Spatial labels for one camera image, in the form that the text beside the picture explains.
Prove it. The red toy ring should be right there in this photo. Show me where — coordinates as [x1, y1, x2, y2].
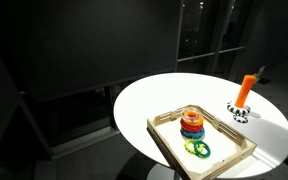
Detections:
[179, 119, 205, 134]

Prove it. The black white striped base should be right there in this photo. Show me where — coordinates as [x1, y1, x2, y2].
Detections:
[226, 100, 252, 117]

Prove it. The white table pedestal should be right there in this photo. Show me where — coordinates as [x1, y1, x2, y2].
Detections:
[146, 163, 182, 180]

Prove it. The dark green toy ring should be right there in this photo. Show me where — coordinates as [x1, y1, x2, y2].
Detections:
[193, 139, 212, 159]

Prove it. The black white striped ring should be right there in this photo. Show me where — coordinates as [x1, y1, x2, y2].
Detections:
[233, 113, 250, 125]

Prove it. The orange stacking post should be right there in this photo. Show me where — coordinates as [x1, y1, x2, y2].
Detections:
[234, 74, 258, 109]

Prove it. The light wooden slatted tray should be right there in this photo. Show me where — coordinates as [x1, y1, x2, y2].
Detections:
[146, 104, 258, 180]

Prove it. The orange toy ring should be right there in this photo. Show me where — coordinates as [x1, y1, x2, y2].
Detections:
[181, 117, 205, 128]

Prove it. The small grey card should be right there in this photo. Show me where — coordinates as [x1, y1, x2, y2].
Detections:
[256, 65, 267, 80]

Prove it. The light green toy ring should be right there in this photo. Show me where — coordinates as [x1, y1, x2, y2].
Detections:
[184, 137, 202, 155]

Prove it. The blue toy ring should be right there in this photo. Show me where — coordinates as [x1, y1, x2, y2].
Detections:
[180, 128, 206, 140]

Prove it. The metal window frame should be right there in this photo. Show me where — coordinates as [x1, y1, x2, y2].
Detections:
[174, 0, 248, 75]

